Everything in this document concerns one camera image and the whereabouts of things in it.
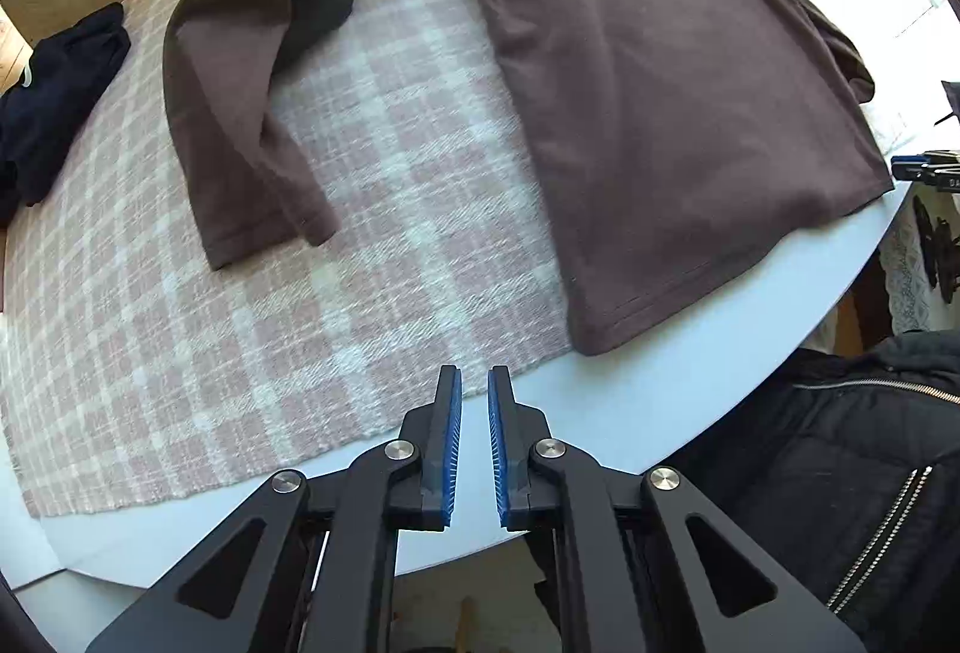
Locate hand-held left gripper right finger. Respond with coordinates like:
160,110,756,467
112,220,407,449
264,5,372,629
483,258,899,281
487,366,867,653

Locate pink plaid blanket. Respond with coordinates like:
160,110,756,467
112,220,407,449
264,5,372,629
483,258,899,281
0,0,578,519

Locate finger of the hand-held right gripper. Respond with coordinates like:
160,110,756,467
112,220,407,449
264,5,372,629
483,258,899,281
891,149,960,193

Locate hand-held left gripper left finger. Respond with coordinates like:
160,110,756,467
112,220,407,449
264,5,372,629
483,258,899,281
86,366,462,653

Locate person's black zipped jacket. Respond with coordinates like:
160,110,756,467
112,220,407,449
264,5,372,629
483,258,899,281
652,330,960,653

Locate brown long-sleeved sweater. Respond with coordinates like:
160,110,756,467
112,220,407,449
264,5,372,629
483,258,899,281
161,0,893,358

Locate dark navy garment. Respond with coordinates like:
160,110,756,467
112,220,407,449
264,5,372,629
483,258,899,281
0,2,132,226

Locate pine slat board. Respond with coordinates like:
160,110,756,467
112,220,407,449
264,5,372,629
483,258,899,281
0,8,35,91

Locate white lace cloth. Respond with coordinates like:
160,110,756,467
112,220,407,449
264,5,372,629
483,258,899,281
877,184,960,335

